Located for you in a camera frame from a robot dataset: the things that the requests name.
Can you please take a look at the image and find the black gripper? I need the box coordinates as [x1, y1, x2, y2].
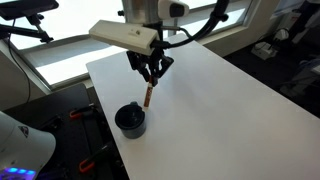
[125, 49, 175, 87]

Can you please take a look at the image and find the orange capped white marker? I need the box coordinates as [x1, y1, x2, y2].
[142, 75, 155, 110]

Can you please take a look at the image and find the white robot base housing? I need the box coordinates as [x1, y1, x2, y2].
[0, 110, 57, 180]

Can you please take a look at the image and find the dark teal mug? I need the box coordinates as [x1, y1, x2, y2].
[114, 101, 147, 140]

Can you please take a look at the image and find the black equipment at table edge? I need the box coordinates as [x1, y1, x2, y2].
[0, 83, 130, 180]

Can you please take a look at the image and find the white device on floor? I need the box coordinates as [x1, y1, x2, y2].
[250, 40, 278, 61]

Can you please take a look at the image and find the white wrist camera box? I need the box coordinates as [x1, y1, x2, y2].
[88, 19, 161, 57]

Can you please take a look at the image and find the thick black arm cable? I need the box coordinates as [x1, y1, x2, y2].
[151, 0, 232, 50]

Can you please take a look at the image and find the orange handled black clamp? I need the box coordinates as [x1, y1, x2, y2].
[78, 142, 112, 174]
[68, 105, 97, 121]

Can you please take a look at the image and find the white window frame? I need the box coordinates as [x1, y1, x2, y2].
[13, 0, 264, 91]

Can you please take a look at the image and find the thin black hanging cable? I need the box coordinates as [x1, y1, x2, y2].
[7, 19, 33, 105]

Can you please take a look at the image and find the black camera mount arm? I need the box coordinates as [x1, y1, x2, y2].
[0, 14, 55, 44]

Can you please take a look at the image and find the black camera on mount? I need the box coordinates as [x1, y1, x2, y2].
[0, 0, 60, 21]

